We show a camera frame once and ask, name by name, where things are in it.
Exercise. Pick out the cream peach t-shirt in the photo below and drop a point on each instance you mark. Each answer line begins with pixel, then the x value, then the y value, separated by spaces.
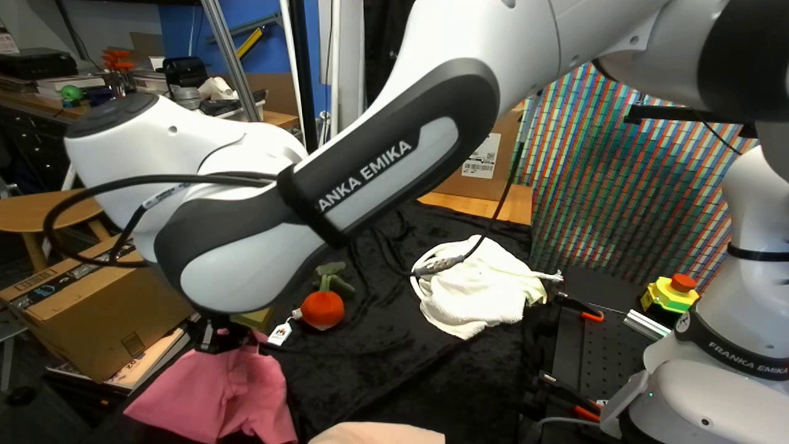
pixel 372 435

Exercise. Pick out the black flat case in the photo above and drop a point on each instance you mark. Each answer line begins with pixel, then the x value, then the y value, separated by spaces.
pixel 38 64

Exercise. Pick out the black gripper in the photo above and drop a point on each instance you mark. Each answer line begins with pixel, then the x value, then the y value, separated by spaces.
pixel 214 326

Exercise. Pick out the yellow red emergency stop button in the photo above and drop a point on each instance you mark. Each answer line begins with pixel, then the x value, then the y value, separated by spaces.
pixel 671 297

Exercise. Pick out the silver metal pole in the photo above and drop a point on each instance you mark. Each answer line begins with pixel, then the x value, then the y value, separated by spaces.
pixel 233 63

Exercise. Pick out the wooden stool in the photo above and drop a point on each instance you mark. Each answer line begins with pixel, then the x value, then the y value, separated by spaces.
pixel 32 212

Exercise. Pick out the cardboard box with black tape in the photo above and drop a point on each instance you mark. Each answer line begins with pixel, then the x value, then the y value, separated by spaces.
pixel 82 322

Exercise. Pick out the black curtain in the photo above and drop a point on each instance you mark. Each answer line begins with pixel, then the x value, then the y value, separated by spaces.
pixel 383 32

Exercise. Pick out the pink t-shirt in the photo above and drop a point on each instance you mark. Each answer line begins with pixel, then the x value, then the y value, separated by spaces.
pixel 212 394

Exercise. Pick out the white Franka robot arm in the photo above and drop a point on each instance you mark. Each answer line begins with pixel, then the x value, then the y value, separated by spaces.
pixel 246 162

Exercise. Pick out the black cylindrical device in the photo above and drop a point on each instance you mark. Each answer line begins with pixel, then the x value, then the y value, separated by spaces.
pixel 184 72

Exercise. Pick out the light wooden board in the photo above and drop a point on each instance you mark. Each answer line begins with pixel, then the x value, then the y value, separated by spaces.
pixel 493 208

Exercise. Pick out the white towel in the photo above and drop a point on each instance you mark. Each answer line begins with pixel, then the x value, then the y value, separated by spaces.
pixel 475 297

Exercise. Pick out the black vertical pole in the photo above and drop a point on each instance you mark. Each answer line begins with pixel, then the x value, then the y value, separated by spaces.
pixel 297 49

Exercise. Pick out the cardboard box with labels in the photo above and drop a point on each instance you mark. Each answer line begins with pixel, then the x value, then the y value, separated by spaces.
pixel 511 162

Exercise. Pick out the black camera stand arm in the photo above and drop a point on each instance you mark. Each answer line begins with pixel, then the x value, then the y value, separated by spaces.
pixel 680 114

